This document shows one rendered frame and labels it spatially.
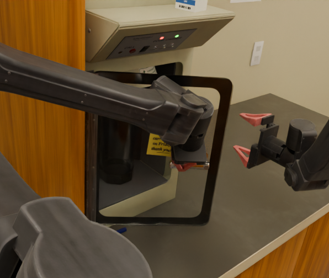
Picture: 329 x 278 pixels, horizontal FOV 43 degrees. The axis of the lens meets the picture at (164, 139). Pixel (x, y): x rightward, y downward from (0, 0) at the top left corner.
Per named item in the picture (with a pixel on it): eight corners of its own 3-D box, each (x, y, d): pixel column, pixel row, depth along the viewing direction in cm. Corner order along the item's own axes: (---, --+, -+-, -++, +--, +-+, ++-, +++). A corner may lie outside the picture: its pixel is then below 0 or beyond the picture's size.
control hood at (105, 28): (81, 60, 83) (81, 9, 79) (195, 43, 103) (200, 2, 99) (115, 78, 76) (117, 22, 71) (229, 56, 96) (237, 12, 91)
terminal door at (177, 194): (88, 223, 103) (89, 69, 85) (207, 224, 107) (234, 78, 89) (88, 225, 102) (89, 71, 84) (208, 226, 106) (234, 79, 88)
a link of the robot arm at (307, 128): (290, 190, 92) (327, 187, 93) (300, 146, 86) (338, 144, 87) (270, 160, 102) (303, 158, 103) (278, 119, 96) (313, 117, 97)
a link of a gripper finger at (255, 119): (250, 103, 110) (279, 116, 104) (245, 127, 113) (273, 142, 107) (233, 108, 106) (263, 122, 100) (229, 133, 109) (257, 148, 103)
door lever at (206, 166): (166, 159, 96) (168, 149, 95) (206, 160, 97) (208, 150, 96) (169, 171, 91) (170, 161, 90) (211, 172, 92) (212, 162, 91)
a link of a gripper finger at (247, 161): (245, 127, 113) (274, 140, 107) (240, 149, 116) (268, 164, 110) (229, 133, 109) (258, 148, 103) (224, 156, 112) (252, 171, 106)
